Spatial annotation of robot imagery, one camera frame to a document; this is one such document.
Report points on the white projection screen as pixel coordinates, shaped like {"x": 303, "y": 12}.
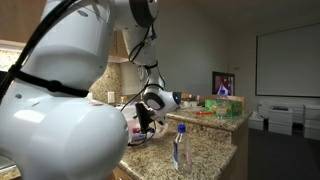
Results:
{"x": 290, "y": 60}

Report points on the wooden drawer front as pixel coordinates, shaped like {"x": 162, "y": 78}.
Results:
{"x": 118, "y": 175}

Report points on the white wall outlet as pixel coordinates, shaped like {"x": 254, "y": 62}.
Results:
{"x": 111, "y": 97}

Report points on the small yellow bottle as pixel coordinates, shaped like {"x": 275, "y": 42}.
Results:
{"x": 123, "y": 99}

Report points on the white box with dark lid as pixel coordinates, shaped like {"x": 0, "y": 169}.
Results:
{"x": 280, "y": 114}

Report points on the orange marker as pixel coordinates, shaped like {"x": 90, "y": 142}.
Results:
{"x": 204, "y": 113}

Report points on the under-cabinet light strip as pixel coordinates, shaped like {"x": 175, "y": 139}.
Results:
{"x": 116, "y": 59}

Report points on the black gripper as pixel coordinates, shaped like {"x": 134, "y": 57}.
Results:
{"x": 142, "y": 115}

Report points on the white cardboard box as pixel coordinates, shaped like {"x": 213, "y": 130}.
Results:
{"x": 312, "y": 130}
{"x": 312, "y": 112}
{"x": 256, "y": 123}
{"x": 280, "y": 129}

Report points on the green cardboard box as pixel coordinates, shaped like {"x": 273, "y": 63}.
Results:
{"x": 235, "y": 108}

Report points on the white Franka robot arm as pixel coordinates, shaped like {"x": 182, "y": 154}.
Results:
{"x": 60, "y": 133}

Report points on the tall clear water bottle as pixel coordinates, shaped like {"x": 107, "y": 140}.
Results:
{"x": 221, "y": 108}

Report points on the translucent white plastic bag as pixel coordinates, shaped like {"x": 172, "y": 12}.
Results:
{"x": 131, "y": 115}

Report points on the wooden cabinet door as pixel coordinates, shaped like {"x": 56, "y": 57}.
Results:
{"x": 15, "y": 20}
{"x": 118, "y": 45}

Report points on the flat screen television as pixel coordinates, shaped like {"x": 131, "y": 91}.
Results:
{"x": 224, "y": 84}

